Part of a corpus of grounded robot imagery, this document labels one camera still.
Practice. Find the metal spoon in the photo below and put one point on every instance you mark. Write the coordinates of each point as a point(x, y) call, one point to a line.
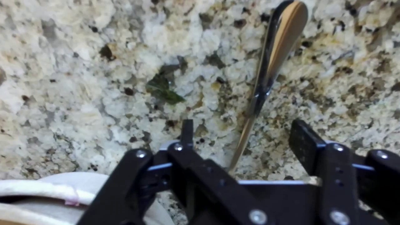
point(283, 41)

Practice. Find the green leaf scrap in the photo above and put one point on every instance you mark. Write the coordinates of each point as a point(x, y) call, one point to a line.
point(164, 88)

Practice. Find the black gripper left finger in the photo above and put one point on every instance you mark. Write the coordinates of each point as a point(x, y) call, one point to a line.
point(200, 182)

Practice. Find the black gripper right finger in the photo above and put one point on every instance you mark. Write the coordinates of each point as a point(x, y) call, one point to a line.
point(358, 187)

